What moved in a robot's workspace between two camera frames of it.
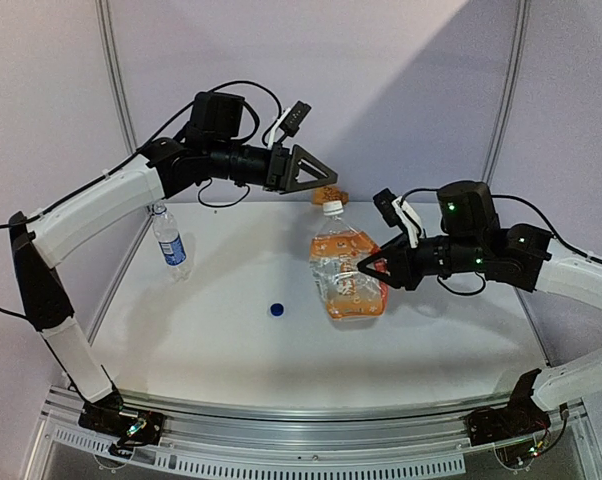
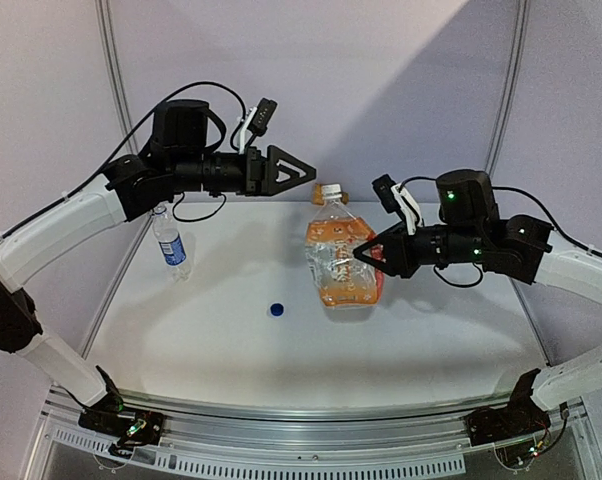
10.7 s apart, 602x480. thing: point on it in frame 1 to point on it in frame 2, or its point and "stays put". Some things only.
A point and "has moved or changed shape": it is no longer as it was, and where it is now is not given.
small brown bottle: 329,194 stays put
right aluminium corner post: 523,9 stays put
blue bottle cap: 277,309 stays put
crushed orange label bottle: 350,292 has moved or changed shape
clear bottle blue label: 171,242 stays put
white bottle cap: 332,207 to 331,191
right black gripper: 401,272 to 397,259
